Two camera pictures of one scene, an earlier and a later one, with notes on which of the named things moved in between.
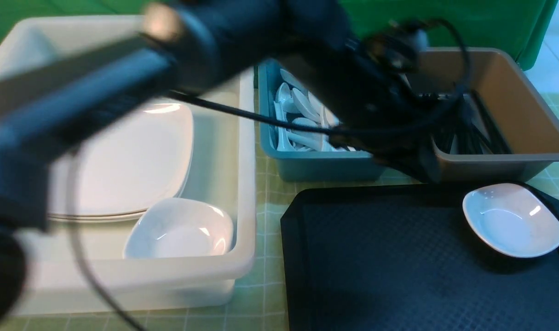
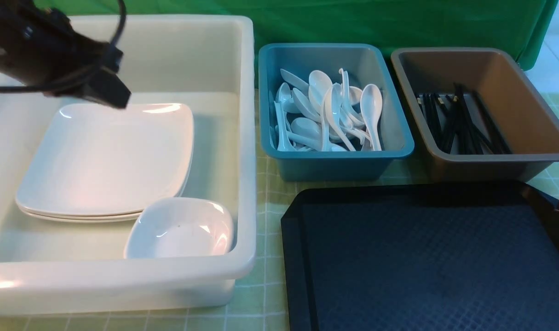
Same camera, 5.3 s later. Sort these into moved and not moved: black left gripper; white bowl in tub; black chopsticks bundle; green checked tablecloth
Moved: black left gripper
Not moved: black chopsticks bundle; white bowl in tub; green checked tablecloth
